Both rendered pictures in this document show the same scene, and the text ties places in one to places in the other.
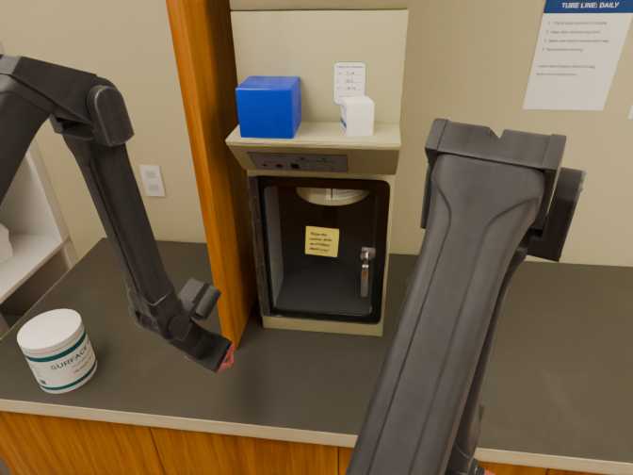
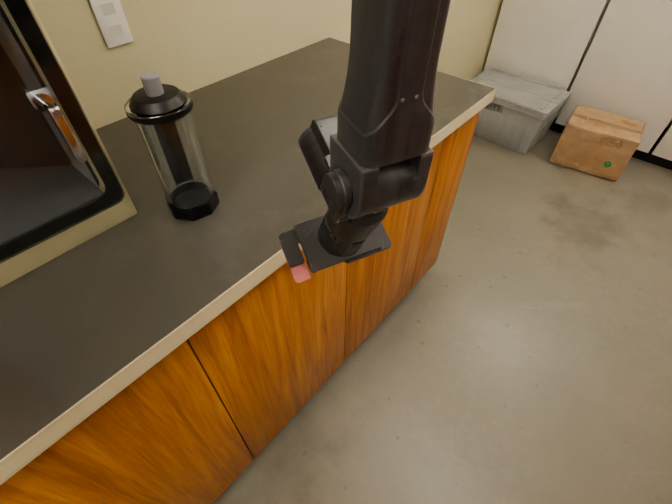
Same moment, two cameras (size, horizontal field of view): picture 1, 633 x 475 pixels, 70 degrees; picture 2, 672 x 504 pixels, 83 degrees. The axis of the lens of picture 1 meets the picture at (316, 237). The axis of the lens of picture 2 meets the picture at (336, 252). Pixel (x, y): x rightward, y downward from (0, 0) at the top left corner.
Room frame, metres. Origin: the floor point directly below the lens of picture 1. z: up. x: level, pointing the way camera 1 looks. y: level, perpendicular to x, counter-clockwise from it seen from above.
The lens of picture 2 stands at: (0.21, 0.10, 1.46)
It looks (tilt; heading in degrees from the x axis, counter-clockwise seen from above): 47 degrees down; 303
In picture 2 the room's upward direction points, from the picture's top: straight up
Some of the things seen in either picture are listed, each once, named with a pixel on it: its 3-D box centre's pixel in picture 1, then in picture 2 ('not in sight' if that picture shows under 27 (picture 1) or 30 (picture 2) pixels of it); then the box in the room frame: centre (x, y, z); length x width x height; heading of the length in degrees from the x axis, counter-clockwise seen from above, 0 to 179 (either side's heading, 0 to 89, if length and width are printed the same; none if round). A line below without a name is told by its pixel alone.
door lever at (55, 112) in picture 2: (365, 274); (62, 129); (0.85, -0.11, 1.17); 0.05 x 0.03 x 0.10; 172
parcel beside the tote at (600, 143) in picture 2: not in sight; (596, 142); (0.01, -2.65, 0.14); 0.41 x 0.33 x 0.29; 179
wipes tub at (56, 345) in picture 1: (59, 351); not in sight; (0.78, 0.61, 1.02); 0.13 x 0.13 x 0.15
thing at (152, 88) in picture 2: not in sight; (155, 95); (0.80, -0.25, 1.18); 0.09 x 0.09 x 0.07
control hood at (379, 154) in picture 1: (315, 155); not in sight; (0.84, 0.00, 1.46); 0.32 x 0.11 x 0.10; 82
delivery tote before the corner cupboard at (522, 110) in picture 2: not in sight; (507, 111); (0.60, -2.70, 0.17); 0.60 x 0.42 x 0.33; 170
